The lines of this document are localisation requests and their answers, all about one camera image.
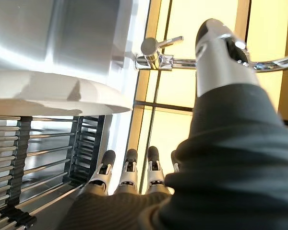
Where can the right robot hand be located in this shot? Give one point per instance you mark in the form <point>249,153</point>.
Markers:
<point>230,167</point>

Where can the chrome gooseneck kitchen faucet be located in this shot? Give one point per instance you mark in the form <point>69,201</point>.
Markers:
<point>151,51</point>

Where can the cream round plate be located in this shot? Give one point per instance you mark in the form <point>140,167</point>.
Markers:
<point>50,95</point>

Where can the black dish drying rack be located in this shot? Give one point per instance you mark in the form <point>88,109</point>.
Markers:
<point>21,155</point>

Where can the stainless steel sink basin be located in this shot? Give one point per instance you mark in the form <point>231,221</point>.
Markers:
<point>50,31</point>

